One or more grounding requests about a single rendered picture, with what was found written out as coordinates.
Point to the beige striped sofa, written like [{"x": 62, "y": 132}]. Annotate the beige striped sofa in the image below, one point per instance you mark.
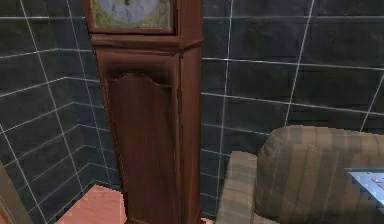
[{"x": 300, "y": 173}]

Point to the brown wooden grandfather clock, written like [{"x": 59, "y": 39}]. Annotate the brown wooden grandfather clock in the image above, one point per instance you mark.
[{"x": 146, "y": 126}]

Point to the brown wooden furniture edge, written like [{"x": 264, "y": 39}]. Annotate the brown wooden furniture edge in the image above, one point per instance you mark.
[{"x": 10, "y": 203}]

